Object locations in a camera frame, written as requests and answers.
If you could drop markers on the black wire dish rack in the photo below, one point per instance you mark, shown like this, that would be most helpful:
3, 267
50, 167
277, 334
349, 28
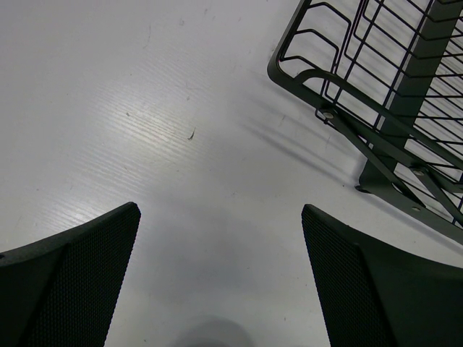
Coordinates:
387, 75

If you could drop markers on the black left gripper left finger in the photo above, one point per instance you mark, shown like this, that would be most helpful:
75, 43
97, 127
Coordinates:
63, 290

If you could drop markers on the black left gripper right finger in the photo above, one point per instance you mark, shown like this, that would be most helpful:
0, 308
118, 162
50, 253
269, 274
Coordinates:
374, 294

